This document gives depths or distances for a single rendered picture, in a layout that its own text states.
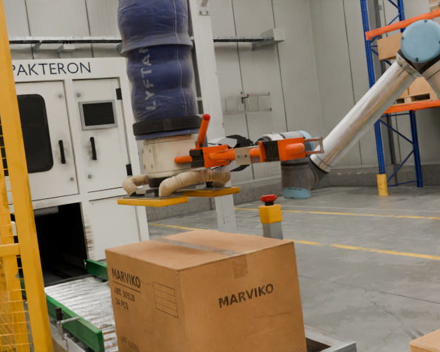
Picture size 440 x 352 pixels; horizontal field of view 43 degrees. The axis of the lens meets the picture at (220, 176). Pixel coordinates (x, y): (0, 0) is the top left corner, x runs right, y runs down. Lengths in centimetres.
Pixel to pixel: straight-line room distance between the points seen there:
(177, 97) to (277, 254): 58
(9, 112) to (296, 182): 102
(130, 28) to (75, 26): 919
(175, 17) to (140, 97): 27
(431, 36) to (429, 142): 1011
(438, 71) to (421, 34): 11
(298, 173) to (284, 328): 48
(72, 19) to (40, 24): 61
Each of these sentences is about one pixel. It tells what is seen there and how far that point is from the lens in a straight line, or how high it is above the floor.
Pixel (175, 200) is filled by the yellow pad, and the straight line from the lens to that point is 169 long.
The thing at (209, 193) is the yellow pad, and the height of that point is 112.
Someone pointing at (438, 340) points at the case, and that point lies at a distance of 90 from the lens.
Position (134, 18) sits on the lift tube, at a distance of 182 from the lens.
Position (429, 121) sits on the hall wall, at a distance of 1171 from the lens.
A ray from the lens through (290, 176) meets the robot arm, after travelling 180.
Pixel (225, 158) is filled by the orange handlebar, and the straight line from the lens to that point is 153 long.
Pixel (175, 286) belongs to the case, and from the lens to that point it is 158.
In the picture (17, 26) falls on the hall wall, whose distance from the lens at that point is 1072.
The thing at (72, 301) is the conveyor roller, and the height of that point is 55.
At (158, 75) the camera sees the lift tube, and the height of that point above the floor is 151.
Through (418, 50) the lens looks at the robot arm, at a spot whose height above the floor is 146.
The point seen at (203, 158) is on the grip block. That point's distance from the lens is 160.
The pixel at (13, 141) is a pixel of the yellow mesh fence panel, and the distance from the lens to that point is 210.
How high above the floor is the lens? 126
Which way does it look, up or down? 3 degrees down
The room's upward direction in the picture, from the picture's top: 7 degrees counter-clockwise
